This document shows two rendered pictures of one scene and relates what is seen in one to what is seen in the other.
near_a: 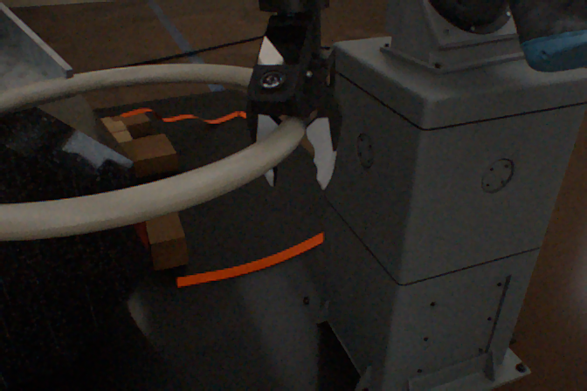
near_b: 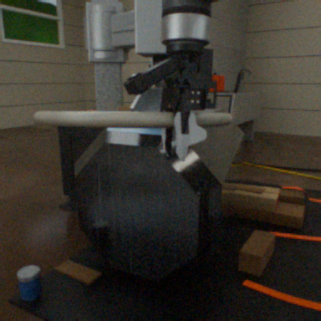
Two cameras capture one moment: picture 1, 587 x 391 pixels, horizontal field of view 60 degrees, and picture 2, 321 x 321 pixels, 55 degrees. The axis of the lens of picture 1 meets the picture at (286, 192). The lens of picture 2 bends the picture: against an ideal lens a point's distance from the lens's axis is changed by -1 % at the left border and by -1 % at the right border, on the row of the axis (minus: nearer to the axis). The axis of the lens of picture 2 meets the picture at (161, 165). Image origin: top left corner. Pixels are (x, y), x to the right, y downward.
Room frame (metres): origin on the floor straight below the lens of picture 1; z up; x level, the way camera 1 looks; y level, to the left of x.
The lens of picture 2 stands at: (0.13, -0.47, 1.00)
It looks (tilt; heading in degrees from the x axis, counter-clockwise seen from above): 15 degrees down; 53
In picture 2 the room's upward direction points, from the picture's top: straight up
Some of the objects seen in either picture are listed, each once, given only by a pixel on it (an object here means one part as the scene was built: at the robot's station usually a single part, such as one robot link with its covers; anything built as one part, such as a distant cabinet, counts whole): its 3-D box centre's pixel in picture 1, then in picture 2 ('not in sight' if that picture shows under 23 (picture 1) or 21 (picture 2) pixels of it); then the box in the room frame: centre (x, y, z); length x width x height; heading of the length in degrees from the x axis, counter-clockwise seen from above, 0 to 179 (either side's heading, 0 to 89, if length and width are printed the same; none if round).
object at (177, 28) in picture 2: not in sight; (185, 34); (0.54, 0.00, 1.09); 0.10 x 0.09 x 0.05; 77
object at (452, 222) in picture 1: (425, 219); not in sight; (1.08, -0.36, 0.43); 0.50 x 0.50 x 0.85; 21
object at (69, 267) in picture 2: not in sight; (78, 272); (0.65, 0.96, 0.02); 0.25 x 0.10 x 0.01; 113
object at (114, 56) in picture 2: not in sight; (107, 35); (1.33, 1.79, 1.36); 0.35 x 0.35 x 0.41
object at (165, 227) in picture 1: (162, 230); (257, 251); (1.52, 0.46, 0.07); 0.30 x 0.12 x 0.12; 20
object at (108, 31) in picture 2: not in sight; (125, 32); (1.37, 1.60, 1.36); 0.74 x 0.34 x 0.25; 103
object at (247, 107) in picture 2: not in sight; (231, 118); (4.21, 2.99, 0.43); 1.30 x 0.62 x 0.86; 21
